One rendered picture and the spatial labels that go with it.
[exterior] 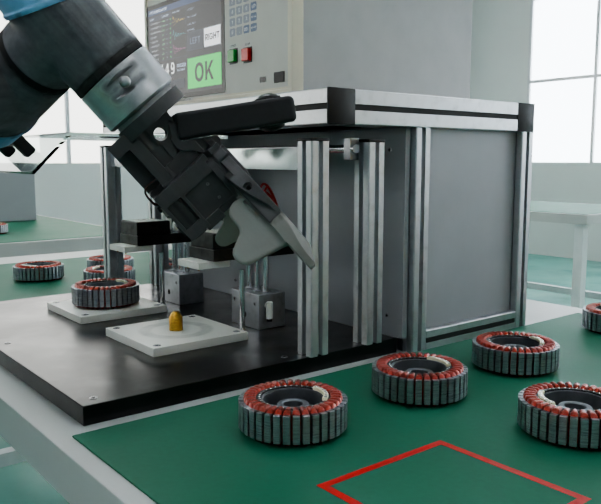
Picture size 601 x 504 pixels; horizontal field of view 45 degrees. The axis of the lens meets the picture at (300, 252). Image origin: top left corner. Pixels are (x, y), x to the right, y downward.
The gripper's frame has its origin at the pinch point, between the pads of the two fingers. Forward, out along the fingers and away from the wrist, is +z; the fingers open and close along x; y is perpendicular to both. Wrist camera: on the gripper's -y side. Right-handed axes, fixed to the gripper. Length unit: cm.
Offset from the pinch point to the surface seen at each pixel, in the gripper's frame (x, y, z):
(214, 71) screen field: -48, -13, -18
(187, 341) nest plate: -26.3, 16.9, 6.0
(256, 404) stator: 2.3, 13.3, 7.8
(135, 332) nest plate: -33.3, 21.9, 1.7
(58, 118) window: -530, 21, -62
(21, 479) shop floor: -166, 100, 40
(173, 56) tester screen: -60, -12, -24
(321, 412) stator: 4.9, 9.2, 11.9
